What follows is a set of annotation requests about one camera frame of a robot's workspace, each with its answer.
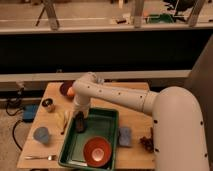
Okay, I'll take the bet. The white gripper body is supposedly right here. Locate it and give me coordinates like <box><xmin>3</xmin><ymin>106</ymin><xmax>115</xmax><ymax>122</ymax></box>
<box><xmin>73</xmin><ymin>95</ymin><xmax>91</xmax><ymax>118</ymax></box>

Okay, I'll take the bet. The dark eraser block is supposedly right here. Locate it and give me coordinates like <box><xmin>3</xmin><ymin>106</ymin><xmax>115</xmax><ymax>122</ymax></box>
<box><xmin>75</xmin><ymin>112</ymin><xmax>85</xmax><ymax>133</ymax></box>

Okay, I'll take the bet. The green plastic tray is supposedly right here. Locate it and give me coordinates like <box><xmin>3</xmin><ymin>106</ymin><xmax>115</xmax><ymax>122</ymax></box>
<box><xmin>58</xmin><ymin>108</ymin><xmax>119</xmax><ymax>171</ymax></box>

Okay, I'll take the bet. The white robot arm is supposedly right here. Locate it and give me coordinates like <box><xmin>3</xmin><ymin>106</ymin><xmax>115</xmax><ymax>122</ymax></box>
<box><xmin>73</xmin><ymin>72</ymin><xmax>210</xmax><ymax>171</ymax></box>

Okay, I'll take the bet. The orange peach fruit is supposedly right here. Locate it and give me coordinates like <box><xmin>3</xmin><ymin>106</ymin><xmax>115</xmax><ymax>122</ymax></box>
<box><xmin>67</xmin><ymin>87</ymin><xmax>75</xmax><ymax>98</ymax></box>

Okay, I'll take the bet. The banana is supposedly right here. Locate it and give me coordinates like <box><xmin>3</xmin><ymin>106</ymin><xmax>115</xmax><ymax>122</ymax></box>
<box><xmin>57</xmin><ymin>110</ymin><xmax>70</xmax><ymax>135</ymax></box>

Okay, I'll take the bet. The purple plate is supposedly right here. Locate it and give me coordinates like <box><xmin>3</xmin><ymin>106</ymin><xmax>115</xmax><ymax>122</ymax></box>
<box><xmin>60</xmin><ymin>81</ymin><xmax>73</xmax><ymax>98</ymax></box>

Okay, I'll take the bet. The small dark-rimmed cup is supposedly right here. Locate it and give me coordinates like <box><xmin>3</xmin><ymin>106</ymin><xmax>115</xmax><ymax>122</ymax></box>
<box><xmin>42</xmin><ymin>98</ymin><xmax>55</xmax><ymax>113</ymax></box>

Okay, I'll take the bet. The orange bowl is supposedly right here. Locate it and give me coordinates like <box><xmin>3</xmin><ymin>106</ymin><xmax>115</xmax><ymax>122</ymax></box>
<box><xmin>83</xmin><ymin>136</ymin><xmax>112</xmax><ymax>167</ymax></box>

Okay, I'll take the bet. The blue plastic cup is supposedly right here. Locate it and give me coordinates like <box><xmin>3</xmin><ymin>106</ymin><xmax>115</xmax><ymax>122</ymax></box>
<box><xmin>33</xmin><ymin>127</ymin><xmax>50</xmax><ymax>144</ymax></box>

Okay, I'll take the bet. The blue sponge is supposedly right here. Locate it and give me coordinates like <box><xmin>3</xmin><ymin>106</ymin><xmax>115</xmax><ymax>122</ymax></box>
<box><xmin>119</xmin><ymin>127</ymin><xmax>132</xmax><ymax>147</ymax></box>

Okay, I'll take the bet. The blue box on floor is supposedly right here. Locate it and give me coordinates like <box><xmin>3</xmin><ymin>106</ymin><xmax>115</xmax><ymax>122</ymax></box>
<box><xmin>22</xmin><ymin>105</ymin><xmax>38</xmax><ymax>123</ymax></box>

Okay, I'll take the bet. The metal fork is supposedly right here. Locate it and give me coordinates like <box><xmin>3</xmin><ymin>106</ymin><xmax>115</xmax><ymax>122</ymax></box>
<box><xmin>24</xmin><ymin>155</ymin><xmax>57</xmax><ymax>161</ymax></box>

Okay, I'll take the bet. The bunch of dark grapes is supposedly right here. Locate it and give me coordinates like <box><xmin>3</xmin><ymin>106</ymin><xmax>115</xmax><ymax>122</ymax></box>
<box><xmin>140</xmin><ymin>128</ymin><xmax>154</xmax><ymax>153</ymax></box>

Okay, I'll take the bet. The black cable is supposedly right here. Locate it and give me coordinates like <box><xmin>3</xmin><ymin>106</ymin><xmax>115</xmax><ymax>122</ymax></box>
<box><xmin>11</xmin><ymin>119</ymin><xmax>25</xmax><ymax>152</ymax></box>

